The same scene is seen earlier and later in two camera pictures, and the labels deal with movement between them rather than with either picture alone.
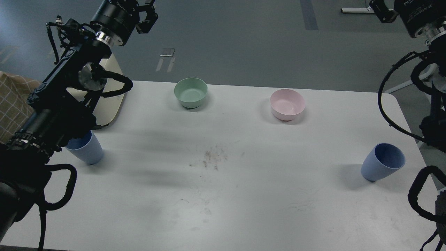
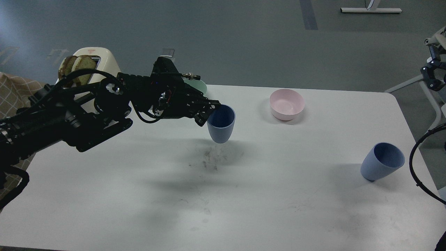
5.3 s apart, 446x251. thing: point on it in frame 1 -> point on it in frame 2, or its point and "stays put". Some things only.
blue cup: x=383 y=159 stays put
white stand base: x=346 y=10 stays put
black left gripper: x=118 y=18 -> x=171 y=98
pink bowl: x=286 y=103 stays put
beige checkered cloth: x=14 y=108 stays put
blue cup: x=87 y=149 -> x=221 y=123
